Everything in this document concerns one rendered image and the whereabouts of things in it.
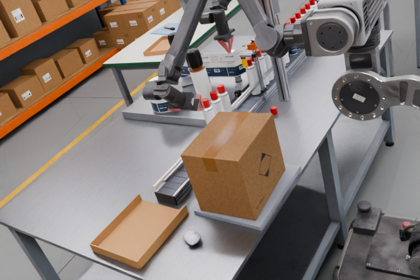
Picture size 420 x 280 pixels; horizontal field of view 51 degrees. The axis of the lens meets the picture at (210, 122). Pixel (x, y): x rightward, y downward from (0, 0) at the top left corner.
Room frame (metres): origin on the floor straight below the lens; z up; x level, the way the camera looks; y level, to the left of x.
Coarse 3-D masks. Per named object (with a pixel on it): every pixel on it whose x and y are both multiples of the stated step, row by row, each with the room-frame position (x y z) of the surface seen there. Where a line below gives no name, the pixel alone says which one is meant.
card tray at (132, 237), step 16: (128, 208) 1.51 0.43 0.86; (144, 208) 1.51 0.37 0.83; (160, 208) 1.47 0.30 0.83; (112, 224) 1.44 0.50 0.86; (128, 224) 1.43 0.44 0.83; (144, 224) 1.40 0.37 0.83; (160, 224) 1.37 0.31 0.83; (176, 224) 1.34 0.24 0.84; (96, 240) 1.37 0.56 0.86; (112, 240) 1.37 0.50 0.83; (128, 240) 1.34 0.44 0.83; (144, 240) 1.31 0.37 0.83; (160, 240) 1.27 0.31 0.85; (112, 256) 1.27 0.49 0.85; (128, 256) 1.25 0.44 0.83; (144, 256) 1.20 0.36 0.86
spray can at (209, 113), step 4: (204, 100) 1.80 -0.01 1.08; (208, 100) 1.81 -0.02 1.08; (204, 104) 1.80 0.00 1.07; (208, 104) 1.80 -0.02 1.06; (204, 108) 1.80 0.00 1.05; (208, 108) 1.79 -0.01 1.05; (212, 108) 1.80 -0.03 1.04; (204, 112) 1.79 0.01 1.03; (208, 112) 1.79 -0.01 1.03; (212, 112) 1.79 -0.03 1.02; (204, 116) 1.80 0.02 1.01; (208, 116) 1.79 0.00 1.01; (212, 116) 1.79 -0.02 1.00; (208, 120) 1.79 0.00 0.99
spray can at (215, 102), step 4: (212, 92) 1.86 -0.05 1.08; (216, 92) 1.86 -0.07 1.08; (212, 96) 1.85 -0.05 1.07; (216, 96) 1.85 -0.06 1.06; (212, 100) 1.85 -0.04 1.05; (216, 100) 1.85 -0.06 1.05; (220, 100) 1.85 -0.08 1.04; (212, 104) 1.84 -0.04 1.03; (216, 104) 1.84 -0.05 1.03; (220, 104) 1.84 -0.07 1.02; (216, 108) 1.84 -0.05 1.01; (220, 108) 1.84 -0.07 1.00; (216, 112) 1.84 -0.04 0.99
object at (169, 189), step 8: (304, 48) 2.51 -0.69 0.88; (296, 56) 2.43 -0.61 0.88; (288, 64) 2.35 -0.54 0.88; (248, 96) 2.11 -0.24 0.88; (256, 96) 2.09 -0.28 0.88; (248, 104) 2.03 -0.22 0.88; (184, 168) 1.63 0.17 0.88; (176, 176) 1.59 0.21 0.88; (184, 176) 1.57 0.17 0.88; (168, 184) 1.55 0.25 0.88; (176, 184) 1.53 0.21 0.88; (160, 192) 1.51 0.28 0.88; (168, 192) 1.50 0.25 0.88
